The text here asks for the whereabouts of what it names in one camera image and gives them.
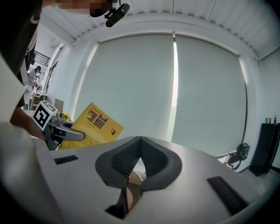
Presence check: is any small white spray bottle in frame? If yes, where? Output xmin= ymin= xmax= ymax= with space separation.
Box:
xmin=224 ymin=153 xmax=234 ymax=166

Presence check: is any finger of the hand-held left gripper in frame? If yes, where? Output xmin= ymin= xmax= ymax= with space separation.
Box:
xmin=53 ymin=122 xmax=86 ymax=141

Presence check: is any cardboard box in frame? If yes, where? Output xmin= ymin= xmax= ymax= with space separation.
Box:
xmin=54 ymin=98 xmax=65 ymax=113

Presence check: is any round glass coffee table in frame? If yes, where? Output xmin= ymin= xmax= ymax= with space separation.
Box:
xmin=126 ymin=159 xmax=148 ymax=213

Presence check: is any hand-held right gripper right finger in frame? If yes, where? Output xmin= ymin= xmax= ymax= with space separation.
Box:
xmin=127 ymin=136 xmax=251 ymax=224

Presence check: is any yellow book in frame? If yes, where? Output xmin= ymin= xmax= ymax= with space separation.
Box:
xmin=58 ymin=102 xmax=125 ymax=150

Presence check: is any black head-mounted camera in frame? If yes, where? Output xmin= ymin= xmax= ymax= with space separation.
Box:
xmin=105 ymin=3 xmax=131 ymax=28

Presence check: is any grey roller blind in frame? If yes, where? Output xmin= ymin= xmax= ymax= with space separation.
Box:
xmin=171 ymin=35 xmax=251 ymax=158
xmin=73 ymin=33 xmax=178 ymax=154

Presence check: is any person's black shirt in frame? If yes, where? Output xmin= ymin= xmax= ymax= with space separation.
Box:
xmin=0 ymin=0 xmax=48 ymax=109

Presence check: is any black tall cabinet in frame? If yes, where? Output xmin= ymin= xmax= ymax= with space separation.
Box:
xmin=248 ymin=122 xmax=280 ymax=177

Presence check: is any black metal staircase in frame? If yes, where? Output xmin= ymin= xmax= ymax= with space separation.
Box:
xmin=34 ymin=50 xmax=51 ymax=66

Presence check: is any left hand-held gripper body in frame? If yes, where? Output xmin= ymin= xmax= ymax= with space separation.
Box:
xmin=32 ymin=100 xmax=68 ymax=149

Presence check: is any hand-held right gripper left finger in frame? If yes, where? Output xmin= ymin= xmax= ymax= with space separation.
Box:
xmin=35 ymin=136 xmax=141 ymax=224

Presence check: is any person's left forearm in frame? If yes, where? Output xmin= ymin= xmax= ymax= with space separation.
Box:
xmin=10 ymin=106 xmax=46 ymax=141

